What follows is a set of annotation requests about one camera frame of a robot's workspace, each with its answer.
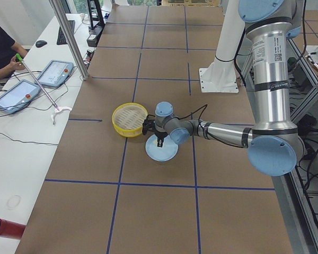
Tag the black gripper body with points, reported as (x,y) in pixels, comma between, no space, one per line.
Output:
(159,135)

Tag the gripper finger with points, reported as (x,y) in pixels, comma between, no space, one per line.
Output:
(159,141)

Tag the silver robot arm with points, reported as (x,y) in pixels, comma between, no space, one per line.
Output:
(273,144)

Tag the yellow rimmed bamboo steamer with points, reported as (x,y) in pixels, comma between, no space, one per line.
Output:
(128,118)

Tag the light blue round plate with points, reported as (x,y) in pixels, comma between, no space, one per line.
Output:
(161,154)

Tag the white curved plastic piece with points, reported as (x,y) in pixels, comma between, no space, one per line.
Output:
(57,111)

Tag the black box with label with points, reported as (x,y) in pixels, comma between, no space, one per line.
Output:
(94,36)

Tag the far teach pendant tablet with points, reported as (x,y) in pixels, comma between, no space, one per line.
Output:
(55,73)

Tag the teach pendant tablet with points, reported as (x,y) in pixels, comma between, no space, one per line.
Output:
(55,73)
(19,96)

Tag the black computer mouse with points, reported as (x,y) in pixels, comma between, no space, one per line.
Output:
(40,43)

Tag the near teach pendant tablet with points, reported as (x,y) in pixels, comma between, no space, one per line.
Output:
(19,96)

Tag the seated person in black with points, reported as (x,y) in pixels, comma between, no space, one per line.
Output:
(8,50)

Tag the red cylinder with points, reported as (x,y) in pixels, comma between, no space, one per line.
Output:
(11,230)

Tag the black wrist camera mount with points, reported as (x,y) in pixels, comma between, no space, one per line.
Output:
(148,124)

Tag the white camera mast base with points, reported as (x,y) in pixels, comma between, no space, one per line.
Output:
(220,76)

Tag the metal rod with green handle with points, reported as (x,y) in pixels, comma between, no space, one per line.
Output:
(21,60)

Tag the aluminium frame post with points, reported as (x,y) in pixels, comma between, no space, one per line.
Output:
(64,24)

